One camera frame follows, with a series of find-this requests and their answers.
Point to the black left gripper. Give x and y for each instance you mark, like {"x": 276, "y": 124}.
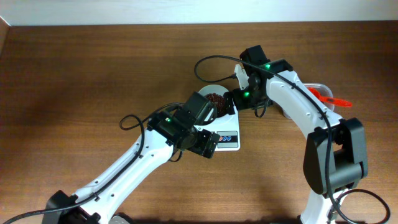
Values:
{"x": 207, "y": 143}

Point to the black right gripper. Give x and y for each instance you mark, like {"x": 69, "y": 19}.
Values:
{"x": 237, "y": 99}

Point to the red measuring scoop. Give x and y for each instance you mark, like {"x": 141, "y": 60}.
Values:
{"x": 330, "y": 100}

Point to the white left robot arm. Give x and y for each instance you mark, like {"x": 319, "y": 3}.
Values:
{"x": 166, "y": 131}

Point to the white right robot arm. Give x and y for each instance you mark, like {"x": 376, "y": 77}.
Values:
{"x": 335, "y": 157}

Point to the red beans in bowl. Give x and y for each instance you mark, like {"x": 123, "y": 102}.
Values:
{"x": 220, "y": 103}

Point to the white bowl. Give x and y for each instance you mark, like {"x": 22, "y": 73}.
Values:
{"x": 218, "y": 89}

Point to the white digital kitchen scale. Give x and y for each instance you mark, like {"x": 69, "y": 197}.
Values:
{"x": 228, "y": 131}

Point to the clear plastic container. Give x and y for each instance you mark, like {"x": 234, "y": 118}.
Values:
{"x": 322, "y": 89}

